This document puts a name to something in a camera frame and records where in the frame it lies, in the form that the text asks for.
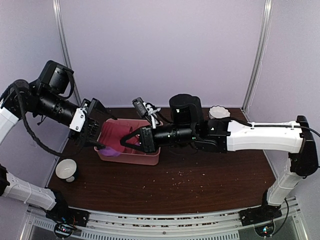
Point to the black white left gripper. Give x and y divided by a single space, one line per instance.
79 139

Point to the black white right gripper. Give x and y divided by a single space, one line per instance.
148 144

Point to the magenta purple sock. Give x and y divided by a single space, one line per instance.
111 133

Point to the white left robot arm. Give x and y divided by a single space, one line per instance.
18 152

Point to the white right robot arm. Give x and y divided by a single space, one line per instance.
228 134

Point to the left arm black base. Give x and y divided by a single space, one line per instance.
62 213

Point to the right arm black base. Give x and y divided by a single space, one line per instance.
256 215

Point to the white scalloped bowl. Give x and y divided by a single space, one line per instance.
218 112

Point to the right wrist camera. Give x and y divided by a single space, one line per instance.
139 106

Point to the aluminium front frame rail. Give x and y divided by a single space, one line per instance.
217 225

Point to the aluminium right corner post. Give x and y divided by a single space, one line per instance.
261 47

